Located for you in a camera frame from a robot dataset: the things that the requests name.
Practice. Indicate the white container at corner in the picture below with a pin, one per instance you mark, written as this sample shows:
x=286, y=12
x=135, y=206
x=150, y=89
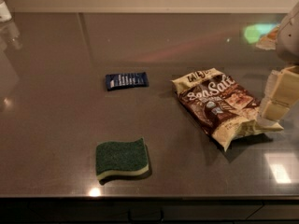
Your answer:
x=5, y=14

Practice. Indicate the brown sea salt chip bag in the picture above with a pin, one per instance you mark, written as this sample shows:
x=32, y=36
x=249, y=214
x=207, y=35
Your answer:
x=224, y=109

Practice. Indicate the dark blue snack packet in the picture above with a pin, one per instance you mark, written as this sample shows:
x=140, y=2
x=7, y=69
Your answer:
x=126, y=80

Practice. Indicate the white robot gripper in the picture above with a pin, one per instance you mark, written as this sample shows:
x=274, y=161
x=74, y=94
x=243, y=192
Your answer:
x=289, y=39

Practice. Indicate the green and yellow sponge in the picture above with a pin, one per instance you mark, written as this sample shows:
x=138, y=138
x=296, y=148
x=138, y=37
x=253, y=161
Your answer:
x=121, y=159

